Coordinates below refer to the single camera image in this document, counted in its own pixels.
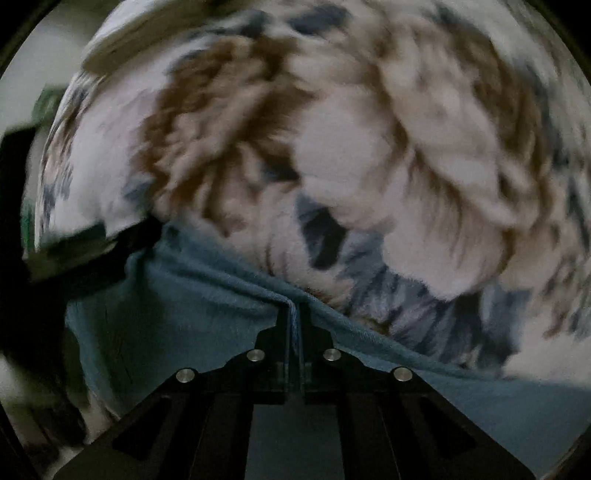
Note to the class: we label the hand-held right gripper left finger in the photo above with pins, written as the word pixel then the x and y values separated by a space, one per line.
pixel 282 323

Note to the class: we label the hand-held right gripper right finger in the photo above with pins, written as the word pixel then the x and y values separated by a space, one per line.
pixel 305 323

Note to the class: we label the blue towel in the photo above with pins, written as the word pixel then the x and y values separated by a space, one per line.
pixel 184 304

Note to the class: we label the printed floral blanket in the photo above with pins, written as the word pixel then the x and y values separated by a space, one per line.
pixel 341 138

